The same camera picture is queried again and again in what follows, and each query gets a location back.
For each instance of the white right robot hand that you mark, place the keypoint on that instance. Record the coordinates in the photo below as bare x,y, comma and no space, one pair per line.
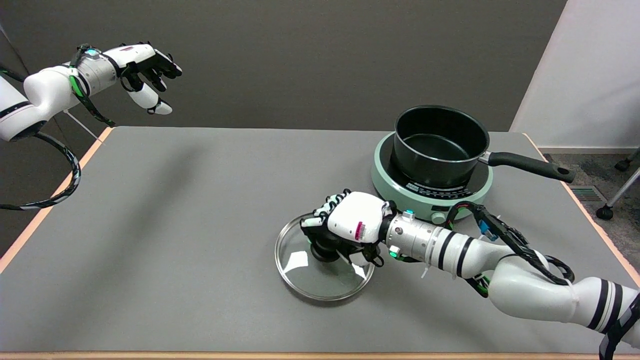
357,215

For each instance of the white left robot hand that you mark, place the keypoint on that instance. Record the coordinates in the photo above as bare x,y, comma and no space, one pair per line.
132,54

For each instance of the glass pot lid black knob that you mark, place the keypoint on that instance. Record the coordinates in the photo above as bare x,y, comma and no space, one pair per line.
310,280

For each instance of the floor vent grille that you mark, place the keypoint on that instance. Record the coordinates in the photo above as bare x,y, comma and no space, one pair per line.
587,193

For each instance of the mint green induction cooker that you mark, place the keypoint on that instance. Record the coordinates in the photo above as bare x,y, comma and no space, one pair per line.
425,205

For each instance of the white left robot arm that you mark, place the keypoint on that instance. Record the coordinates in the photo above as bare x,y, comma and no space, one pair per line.
45,90

